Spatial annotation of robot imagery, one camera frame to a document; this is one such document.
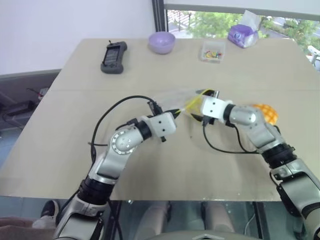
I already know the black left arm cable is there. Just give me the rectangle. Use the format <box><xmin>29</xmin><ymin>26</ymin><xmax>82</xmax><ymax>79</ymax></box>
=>
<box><xmin>87</xmin><ymin>94</ymin><xmax>156</xmax><ymax>163</ymax></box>

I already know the dark metal table leg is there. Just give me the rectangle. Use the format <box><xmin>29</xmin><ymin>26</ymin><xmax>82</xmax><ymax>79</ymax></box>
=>
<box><xmin>251</xmin><ymin>201</ymin><xmax>266</xmax><ymax>240</ymax></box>

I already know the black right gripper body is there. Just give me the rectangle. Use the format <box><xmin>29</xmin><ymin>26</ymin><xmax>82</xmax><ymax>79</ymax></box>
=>
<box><xmin>200</xmin><ymin>89</ymin><xmax>221</xmax><ymax>126</ymax></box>

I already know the orange waffle-pattern snack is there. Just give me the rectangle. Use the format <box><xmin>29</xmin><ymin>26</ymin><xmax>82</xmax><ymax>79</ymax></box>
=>
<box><xmin>250</xmin><ymin>102</ymin><xmax>279</xmax><ymax>126</ymax></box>

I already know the pink cloth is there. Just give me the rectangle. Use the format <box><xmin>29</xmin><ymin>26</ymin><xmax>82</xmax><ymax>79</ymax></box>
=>
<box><xmin>0</xmin><ymin>216</ymin><xmax>57</xmax><ymax>240</ymax></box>

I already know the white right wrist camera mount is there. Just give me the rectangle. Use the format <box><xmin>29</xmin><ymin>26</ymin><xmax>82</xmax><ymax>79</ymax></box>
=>
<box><xmin>200</xmin><ymin>96</ymin><xmax>234</xmax><ymax>124</ymax></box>

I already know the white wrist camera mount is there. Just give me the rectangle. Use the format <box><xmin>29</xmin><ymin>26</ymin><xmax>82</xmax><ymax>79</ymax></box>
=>
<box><xmin>149</xmin><ymin>111</ymin><xmax>179</xmax><ymax>137</ymax></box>
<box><xmin>200</xmin><ymin>96</ymin><xmax>234</xmax><ymax>124</ymax></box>

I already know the black equipment with cables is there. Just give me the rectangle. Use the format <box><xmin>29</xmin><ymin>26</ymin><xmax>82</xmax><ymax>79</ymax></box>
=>
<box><xmin>0</xmin><ymin>86</ymin><xmax>49</xmax><ymax>125</ymax></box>

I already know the clear yellow-zip plastic bag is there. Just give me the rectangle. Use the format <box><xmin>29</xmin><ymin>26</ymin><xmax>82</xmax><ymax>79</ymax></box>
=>
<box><xmin>154</xmin><ymin>87</ymin><xmax>219</xmax><ymax>123</ymax></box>

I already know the purple tissue pack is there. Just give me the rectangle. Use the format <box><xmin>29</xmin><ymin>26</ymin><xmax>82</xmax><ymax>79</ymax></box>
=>
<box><xmin>227</xmin><ymin>9</ymin><xmax>261</xmax><ymax>49</ymax></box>

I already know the purple bowl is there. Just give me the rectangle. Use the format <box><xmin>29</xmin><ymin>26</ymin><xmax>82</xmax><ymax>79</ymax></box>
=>
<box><xmin>148</xmin><ymin>31</ymin><xmax>176</xmax><ymax>55</ymax></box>

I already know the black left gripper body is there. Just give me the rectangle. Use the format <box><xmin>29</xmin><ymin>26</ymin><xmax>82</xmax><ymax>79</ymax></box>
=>
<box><xmin>147</xmin><ymin>99</ymin><xmax>165</xmax><ymax>117</ymax></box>

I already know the leg in light trousers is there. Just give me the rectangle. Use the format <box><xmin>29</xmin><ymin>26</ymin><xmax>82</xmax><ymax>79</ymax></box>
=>
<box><xmin>203</xmin><ymin>201</ymin><xmax>236</xmax><ymax>234</ymax></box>
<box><xmin>141</xmin><ymin>201</ymin><xmax>173</xmax><ymax>236</ymax></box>

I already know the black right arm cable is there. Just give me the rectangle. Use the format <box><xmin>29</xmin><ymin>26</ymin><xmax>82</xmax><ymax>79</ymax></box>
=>
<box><xmin>201</xmin><ymin>119</ymin><xmax>260</xmax><ymax>155</ymax></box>

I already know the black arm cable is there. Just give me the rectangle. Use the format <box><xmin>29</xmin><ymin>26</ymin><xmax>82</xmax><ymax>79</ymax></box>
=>
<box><xmin>201</xmin><ymin>119</ymin><xmax>260</xmax><ymax>155</ymax></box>
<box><xmin>87</xmin><ymin>94</ymin><xmax>156</xmax><ymax>163</ymax></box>

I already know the black handheld controller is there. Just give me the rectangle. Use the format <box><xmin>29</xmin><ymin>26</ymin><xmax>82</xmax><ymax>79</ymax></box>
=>
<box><xmin>100</xmin><ymin>39</ymin><xmax>128</xmax><ymax>75</ymax></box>

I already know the black shoe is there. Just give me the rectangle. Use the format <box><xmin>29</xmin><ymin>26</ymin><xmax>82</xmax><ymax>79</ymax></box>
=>
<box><xmin>40</xmin><ymin>199</ymin><xmax>61</xmax><ymax>220</ymax></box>

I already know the clear box of coloured pins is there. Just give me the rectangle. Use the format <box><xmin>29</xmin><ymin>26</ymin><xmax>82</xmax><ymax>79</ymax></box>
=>
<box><xmin>198</xmin><ymin>39</ymin><xmax>227</xmax><ymax>64</ymax></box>

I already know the white device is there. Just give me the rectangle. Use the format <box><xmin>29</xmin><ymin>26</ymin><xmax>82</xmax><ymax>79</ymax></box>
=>
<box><xmin>306</xmin><ymin>45</ymin><xmax>320</xmax><ymax>71</ymax></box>

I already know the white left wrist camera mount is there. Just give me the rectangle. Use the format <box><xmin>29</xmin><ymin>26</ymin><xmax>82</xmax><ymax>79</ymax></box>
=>
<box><xmin>149</xmin><ymin>111</ymin><xmax>179</xmax><ymax>137</ymax></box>

